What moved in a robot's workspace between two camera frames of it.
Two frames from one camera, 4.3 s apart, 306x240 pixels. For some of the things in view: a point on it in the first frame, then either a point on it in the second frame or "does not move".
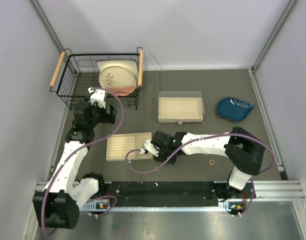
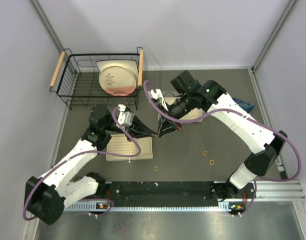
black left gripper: [107, 118] to [138, 130]
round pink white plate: [118, 79] does not move
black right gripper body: [164, 154] to [179, 108]
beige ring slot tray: [117, 146] does not move
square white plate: [132, 65] does not move
